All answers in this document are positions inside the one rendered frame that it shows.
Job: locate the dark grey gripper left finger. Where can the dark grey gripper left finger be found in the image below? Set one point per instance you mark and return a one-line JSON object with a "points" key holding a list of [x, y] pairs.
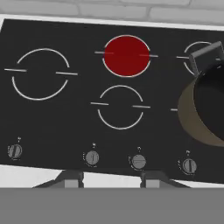
{"points": [[71, 179]]}

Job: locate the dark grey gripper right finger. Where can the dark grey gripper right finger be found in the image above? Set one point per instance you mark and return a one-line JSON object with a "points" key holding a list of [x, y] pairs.
{"points": [[152, 179]]}

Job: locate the grey hob knob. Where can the grey hob knob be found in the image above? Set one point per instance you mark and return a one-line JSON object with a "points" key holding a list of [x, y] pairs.
{"points": [[189, 166], [92, 158], [14, 151], [138, 161]]}

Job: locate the black glass hob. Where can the black glass hob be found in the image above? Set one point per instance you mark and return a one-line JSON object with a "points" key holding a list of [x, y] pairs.
{"points": [[73, 122]]}

